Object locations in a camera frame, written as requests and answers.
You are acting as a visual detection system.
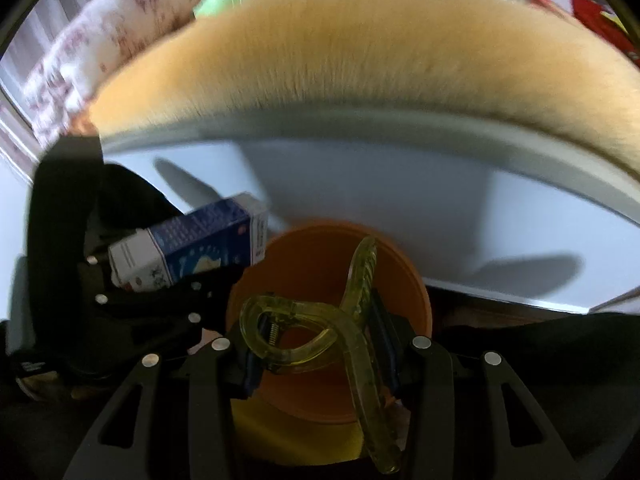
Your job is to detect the yellow floral plush blanket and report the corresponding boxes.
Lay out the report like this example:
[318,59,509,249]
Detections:
[70,0,639,171]

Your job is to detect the blue white carton box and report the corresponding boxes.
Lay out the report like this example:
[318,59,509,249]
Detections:
[108,193,268,292]

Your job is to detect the red cloth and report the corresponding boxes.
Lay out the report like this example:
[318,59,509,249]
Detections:
[479,0,640,68]

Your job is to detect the white floral pink quilt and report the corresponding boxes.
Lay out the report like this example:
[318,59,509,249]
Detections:
[24,0,201,148]

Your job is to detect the yellow translucent hair claw clip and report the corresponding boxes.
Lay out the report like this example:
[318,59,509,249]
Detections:
[239,236,399,474]

